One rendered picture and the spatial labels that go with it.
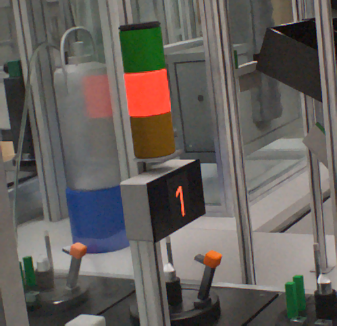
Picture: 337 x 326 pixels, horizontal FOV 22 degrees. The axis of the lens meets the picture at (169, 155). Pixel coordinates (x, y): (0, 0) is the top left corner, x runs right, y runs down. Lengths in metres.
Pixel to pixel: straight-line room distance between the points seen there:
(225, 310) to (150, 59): 0.47
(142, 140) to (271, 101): 1.44
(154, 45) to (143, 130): 0.10
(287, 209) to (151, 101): 1.32
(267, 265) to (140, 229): 0.87
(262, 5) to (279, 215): 0.58
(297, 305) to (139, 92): 0.40
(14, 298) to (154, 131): 0.69
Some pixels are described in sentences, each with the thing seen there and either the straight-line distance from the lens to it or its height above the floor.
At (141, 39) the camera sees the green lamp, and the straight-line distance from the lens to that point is 1.00.
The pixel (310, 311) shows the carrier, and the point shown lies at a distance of 1.25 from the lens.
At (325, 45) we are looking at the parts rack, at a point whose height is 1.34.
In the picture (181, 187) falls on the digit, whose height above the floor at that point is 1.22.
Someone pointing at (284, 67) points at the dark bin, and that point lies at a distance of 1.41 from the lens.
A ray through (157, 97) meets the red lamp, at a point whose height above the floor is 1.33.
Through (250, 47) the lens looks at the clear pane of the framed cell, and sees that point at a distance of 2.37.
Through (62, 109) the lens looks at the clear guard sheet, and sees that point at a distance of 0.94.
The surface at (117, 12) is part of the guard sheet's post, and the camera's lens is 1.02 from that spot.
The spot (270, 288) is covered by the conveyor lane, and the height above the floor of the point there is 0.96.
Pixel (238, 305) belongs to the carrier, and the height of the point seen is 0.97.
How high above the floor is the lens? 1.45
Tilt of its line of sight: 11 degrees down
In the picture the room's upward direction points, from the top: 7 degrees counter-clockwise
